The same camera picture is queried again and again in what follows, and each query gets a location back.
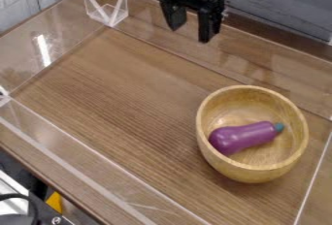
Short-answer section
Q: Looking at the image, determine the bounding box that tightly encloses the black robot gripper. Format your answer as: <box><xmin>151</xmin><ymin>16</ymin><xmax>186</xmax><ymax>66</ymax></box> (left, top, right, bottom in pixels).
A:
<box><xmin>159</xmin><ymin>0</ymin><xmax>226</xmax><ymax>44</ymax></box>

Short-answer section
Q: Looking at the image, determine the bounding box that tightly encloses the clear acrylic tray wall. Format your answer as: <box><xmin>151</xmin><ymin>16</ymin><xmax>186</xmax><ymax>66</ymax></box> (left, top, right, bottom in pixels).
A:
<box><xmin>0</xmin><ymin>93</ymin><xmax>210</xmax><ymax>225</ymax></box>

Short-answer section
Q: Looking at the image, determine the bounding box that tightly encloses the clear acrylic corner bracket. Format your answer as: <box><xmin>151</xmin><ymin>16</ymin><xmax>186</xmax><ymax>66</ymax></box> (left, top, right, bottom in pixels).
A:
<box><xmin>83</xmin><ymin>0</ymin><xmax>128</xmax><ymax>27</ymax></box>

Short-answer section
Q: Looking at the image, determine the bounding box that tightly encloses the light wooden bowl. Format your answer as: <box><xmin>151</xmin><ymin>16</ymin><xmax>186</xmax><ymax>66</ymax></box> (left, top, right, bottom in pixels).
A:
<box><xmin>195</xmin><ymin>85</ymin><xmax>309</xmax><ymax>183</ymax></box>

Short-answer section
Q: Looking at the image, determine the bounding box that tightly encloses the purple toy eggplant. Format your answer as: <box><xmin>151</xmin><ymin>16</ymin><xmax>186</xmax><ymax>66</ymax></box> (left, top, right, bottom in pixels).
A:
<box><xmin>209</xmin><ymin>121</ymin><xmax>284</xmax><ymax>155</ymax></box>

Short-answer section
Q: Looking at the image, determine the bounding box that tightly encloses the black cable loop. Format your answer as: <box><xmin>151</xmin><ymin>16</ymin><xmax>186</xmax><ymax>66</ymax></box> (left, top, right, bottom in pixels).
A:
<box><xmin>0</xmin><ymin>193</ymin><xmax>43</xmax><ymax>225</ymax></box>

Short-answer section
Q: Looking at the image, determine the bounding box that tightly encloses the yellow sticker tag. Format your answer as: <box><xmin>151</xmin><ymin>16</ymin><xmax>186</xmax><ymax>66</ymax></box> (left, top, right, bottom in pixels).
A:
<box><xmin>45</xmin><ymin>192</ymin><xmax>63</xmax><ymax>213</ymax></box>

